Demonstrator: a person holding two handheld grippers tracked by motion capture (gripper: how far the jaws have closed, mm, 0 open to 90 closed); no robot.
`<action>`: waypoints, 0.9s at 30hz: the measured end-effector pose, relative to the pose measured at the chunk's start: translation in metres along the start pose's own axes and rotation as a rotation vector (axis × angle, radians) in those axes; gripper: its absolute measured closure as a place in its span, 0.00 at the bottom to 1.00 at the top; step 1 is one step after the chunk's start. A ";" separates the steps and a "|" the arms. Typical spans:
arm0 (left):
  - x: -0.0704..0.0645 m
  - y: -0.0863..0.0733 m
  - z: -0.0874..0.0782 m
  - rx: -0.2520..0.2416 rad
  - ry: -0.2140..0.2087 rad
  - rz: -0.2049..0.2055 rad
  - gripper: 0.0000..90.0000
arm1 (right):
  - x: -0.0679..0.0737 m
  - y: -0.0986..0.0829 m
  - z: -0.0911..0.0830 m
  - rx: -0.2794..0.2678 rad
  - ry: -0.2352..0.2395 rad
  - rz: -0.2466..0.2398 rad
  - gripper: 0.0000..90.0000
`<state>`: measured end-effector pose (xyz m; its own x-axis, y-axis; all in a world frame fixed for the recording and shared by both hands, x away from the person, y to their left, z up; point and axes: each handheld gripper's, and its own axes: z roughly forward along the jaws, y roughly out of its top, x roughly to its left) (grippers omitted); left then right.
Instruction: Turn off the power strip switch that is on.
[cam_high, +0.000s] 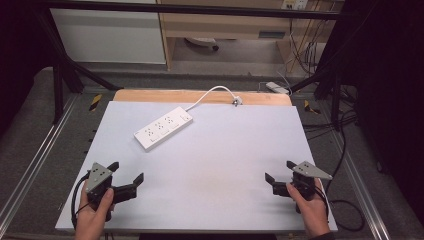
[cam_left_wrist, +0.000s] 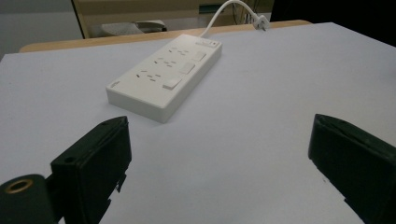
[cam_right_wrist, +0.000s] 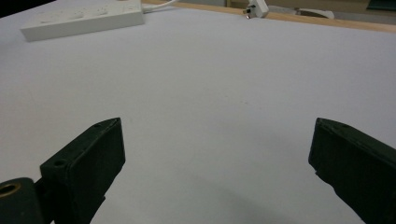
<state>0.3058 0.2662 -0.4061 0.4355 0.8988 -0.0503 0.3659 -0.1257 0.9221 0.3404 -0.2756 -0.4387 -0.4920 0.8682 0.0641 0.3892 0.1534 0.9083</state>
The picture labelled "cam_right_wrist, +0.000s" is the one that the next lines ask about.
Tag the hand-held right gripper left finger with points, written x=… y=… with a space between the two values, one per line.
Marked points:
x=87 y=161

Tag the white power strip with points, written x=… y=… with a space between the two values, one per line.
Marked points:
x=84 y=19

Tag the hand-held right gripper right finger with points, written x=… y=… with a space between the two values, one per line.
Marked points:
x=355 y=161

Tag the white plug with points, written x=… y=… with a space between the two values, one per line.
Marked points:
x=257 y=8

